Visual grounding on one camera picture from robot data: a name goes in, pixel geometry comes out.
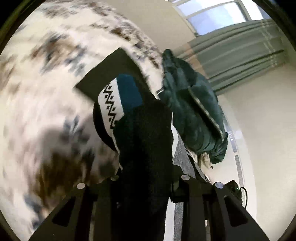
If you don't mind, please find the black patterned knit garment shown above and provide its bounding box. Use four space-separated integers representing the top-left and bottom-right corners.
92 73 211 241

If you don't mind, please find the white floral bed sheet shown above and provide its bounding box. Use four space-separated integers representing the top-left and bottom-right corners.
1 1 163 240

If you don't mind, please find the dark green quilted jacket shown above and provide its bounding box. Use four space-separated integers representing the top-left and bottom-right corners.
158 49 228 164

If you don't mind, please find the flat black storage box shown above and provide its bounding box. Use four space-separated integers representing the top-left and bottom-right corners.
75 48 149 101

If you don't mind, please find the grey green curtain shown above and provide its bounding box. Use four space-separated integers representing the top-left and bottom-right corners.
173 20 287 94

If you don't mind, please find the black device with cable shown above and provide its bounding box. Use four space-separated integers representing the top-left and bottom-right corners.
225 180 248 208

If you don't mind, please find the window with white frame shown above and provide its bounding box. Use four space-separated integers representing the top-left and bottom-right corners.
169 0 270 37

